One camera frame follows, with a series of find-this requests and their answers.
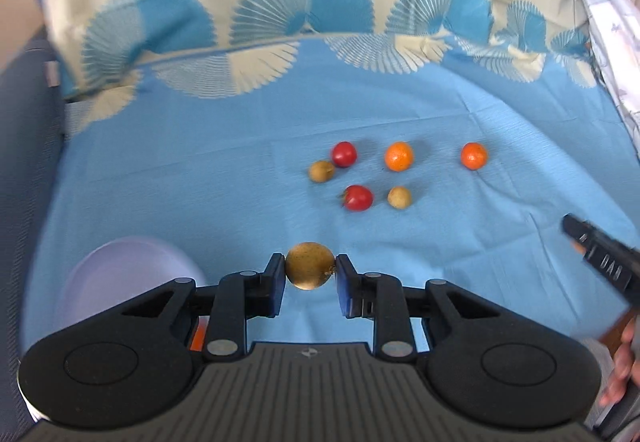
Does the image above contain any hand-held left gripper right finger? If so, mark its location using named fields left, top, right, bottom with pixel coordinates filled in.
left=334, top=254, right=497, bottom=363

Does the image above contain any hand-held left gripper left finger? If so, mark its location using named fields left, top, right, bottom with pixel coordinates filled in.
left=121, top=253, right=287, bottom=363

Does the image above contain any brown longan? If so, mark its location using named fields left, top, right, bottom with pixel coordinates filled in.
left=387, top=186, right=413, bottom=210
left=285, top=242, right=337, bottom=291
left=308, top=160, right=336, bottom=183

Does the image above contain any red cherry tomato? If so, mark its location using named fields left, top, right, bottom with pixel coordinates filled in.
left=341, top=185, right=374, bottom=212
left=331, top=141, right=358, bottom=169

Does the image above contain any lavender plate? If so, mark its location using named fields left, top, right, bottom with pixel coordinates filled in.
left=54, top=235, right=208, bottom=340

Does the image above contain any person's right hand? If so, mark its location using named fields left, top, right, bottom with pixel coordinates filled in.
left=599, top=319, right=640, bottom=407

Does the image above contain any person's grey clothing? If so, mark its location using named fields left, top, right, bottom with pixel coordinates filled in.
left=570, top=334, right=618, bottom=433

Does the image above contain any blue fan-patterned sheet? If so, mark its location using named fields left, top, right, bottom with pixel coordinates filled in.
left=15, top=0, right=640, bottom=358

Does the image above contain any pale patterned cloth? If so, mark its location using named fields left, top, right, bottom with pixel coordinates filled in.
left=550, top=0, right=640, bottom=143

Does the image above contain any blue-grey sofa armrest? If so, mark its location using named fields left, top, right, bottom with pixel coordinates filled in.
left=0, top=34, right=66, bottom=423

